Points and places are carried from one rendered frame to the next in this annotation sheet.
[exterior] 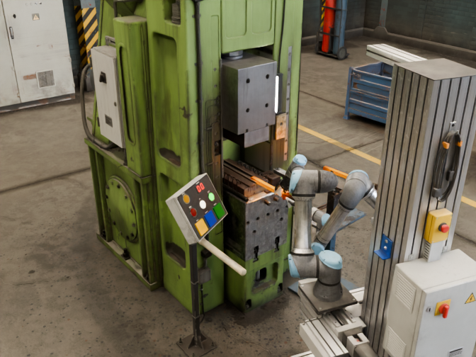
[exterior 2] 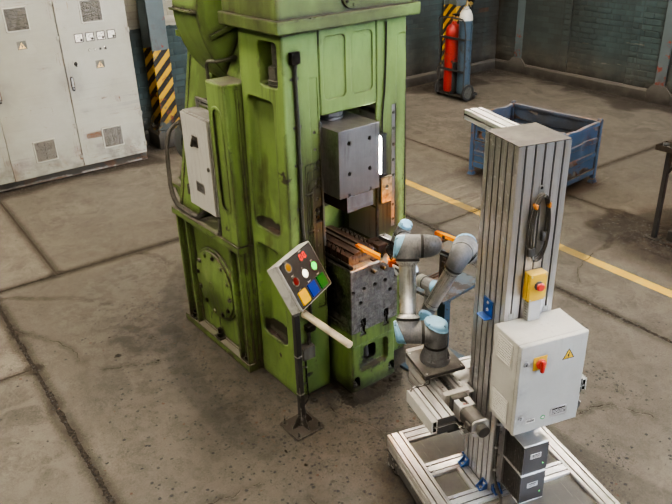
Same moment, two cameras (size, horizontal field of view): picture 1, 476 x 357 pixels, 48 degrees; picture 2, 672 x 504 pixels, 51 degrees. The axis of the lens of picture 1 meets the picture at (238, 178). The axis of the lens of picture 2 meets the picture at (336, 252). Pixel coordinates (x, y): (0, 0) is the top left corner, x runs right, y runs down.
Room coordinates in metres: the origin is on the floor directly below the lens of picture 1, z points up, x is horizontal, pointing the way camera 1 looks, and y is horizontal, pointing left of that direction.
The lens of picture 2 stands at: (-0.75, -0.03, 2.93)
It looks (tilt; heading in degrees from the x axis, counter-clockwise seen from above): 27 degrees down; 1
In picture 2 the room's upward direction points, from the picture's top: 2 degrees counter-clockwise
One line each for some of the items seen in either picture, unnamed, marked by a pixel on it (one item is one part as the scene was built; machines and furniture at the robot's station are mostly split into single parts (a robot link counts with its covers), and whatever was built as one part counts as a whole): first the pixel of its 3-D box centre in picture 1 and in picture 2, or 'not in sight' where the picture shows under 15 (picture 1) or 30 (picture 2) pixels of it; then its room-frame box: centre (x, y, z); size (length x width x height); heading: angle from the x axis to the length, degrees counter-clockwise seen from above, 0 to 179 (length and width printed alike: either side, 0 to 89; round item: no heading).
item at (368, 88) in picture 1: (399, 97); (532, 147); (6.82, -2.12, 0.36); 1.20 x 0.80 x 0.72; 41
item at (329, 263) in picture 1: (329, 265); (434, 331); (2.22, -0.45, 0.98); 0.13 x 0.12 x 0.14; 88
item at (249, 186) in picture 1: (236, 176); (339, 244); (3.27, 0.01, 0.96); 0.42 x 0.20 x 0.09; 38
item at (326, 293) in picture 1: (328, 285); (435, 350); (2.22, -0.46, 0.87); 0.15 x 0.15 x 0.10
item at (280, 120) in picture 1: (280, 126); (385, 189); (3.40, -0.28, 1.27); 0.09 x 0.02 x 0.17; 128
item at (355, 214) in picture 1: (331, 215); (444, 284); (3.27, -0.66, 0.65); 0.40 x 0.30 x 0.02; 132
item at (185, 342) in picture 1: (196, 339); (301, 420); (2.70, 0.27, 0.05); 0.22 x 0.22 x 0.09; 38
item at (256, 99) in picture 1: (241, 88); (342, 150); (3.30, -0.02, 1.56); 0.42 x 0.39 x 0.40; 38
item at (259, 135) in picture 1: (236, 127); (338, 191); (3.27, 0.01, 1.32); 0.42 x 0.20 x 0.10; 38
